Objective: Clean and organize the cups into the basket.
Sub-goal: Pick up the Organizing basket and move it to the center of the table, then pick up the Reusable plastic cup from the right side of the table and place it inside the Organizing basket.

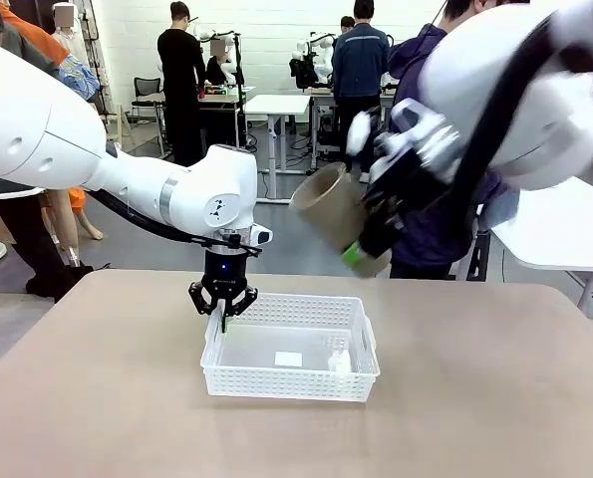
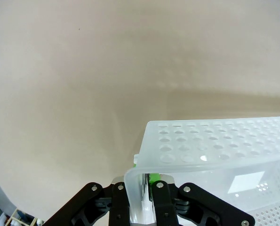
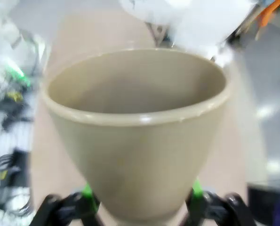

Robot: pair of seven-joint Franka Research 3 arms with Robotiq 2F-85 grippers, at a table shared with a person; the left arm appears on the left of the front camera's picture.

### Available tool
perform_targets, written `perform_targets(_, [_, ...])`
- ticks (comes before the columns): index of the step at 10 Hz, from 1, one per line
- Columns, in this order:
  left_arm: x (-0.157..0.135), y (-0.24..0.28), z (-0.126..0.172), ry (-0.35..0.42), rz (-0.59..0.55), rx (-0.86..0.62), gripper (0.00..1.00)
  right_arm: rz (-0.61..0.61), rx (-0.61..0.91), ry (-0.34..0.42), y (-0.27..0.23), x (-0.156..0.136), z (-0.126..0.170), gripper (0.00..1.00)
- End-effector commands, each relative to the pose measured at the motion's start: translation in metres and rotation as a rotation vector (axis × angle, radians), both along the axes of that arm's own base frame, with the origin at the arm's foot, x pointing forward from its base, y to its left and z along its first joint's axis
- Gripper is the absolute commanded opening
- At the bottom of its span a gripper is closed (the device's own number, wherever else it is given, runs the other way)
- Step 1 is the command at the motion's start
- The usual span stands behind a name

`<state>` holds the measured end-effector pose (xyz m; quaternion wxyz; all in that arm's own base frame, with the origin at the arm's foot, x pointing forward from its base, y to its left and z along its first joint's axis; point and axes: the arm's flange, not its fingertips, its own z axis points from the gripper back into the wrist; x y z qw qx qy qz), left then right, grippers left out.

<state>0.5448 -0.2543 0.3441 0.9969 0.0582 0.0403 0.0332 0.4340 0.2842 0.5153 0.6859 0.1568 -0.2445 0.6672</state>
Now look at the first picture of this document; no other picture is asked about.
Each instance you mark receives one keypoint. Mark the person in purple jacket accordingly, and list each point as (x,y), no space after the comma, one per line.
(425,244)

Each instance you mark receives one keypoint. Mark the white side table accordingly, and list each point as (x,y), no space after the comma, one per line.
(555,229)

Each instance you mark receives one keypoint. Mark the white perforated plastic basket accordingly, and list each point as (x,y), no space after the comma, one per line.
(286,383)

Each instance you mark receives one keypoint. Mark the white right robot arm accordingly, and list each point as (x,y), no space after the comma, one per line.
(540,99)

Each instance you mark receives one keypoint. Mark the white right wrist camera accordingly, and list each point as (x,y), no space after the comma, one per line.
(415,124)

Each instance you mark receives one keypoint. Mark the small wooden stool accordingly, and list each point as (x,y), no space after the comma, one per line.
(121,124)

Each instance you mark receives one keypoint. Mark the person in dark green vest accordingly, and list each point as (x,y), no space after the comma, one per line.
(32,239)

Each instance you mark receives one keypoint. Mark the white standing desk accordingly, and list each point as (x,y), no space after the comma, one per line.
(276,107)

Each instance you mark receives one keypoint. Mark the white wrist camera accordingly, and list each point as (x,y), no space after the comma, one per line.
(262,235)
(415,124)

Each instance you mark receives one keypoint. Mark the wooden top work desk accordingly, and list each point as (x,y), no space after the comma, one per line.
(223,99)

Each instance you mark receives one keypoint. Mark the person in blue jacket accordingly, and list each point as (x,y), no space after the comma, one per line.
(358,70)

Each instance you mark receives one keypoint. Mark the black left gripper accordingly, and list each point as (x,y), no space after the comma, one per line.
(224,271)

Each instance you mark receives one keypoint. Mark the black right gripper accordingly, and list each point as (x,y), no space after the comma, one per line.
(405,199)

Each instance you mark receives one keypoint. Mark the white humanoid robot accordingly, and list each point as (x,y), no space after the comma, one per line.
(221,60)

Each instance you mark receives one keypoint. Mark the brown cylindrical cup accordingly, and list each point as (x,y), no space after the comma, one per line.
(326,204)

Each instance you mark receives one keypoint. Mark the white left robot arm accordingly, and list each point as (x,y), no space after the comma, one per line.
(77,129)

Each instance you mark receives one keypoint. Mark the black mesh chair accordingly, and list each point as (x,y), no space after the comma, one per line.
(144,94)

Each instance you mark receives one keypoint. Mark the person in black clothes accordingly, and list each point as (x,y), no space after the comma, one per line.
(181,94)

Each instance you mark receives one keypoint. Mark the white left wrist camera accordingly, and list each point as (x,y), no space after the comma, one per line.
(262,235)

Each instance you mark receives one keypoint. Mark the person in orange patterned top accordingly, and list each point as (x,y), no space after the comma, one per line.
(72,74)

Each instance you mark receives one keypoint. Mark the bare mannequin legs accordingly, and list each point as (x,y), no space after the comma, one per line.
(72,224)

